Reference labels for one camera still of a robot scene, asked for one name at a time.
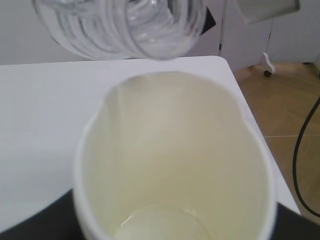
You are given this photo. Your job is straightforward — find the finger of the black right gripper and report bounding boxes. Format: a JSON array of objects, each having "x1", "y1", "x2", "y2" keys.
[{"x1": 200, "y1": 7, "x2": 216, "y2": 36}]

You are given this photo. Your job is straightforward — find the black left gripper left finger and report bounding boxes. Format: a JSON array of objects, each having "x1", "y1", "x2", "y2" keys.
[{"x1": 0, "y1": 190, "x2": 83, "y2": 240}]

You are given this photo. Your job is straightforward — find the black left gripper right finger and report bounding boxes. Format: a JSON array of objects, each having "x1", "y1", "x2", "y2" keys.
[{"x1": 271, "y1": 203, "x2": 320, "y2": 240}]

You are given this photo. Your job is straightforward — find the clear water bottle green label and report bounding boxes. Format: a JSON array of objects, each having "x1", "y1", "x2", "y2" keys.
[{"x1": 32, "y1": 0, "x2": 207, "y2": 61}]

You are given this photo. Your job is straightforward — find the white paper cup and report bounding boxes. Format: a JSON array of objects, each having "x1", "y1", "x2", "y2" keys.
[{"x1": 73, "y1": 72, "x2": 277, "y2": 240}]

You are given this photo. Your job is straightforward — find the white rolling partition stand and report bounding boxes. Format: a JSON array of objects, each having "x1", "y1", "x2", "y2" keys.
[{"x1": 219, "y1": 0, "x2": 320, "y2": 77}]

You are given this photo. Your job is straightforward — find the black floor cable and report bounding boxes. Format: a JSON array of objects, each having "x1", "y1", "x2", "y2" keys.
[{"x1": 293, "y1": 95, "x2": 320, "y2": 215}]

